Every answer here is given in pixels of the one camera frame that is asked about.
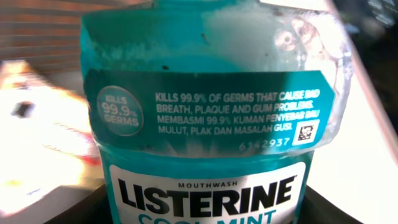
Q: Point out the yellow snack bag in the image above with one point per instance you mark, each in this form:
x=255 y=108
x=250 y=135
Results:
x=46 y=139

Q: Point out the blue Listerine mouthwash bottle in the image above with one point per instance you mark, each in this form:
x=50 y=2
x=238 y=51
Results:
x=210 y=111

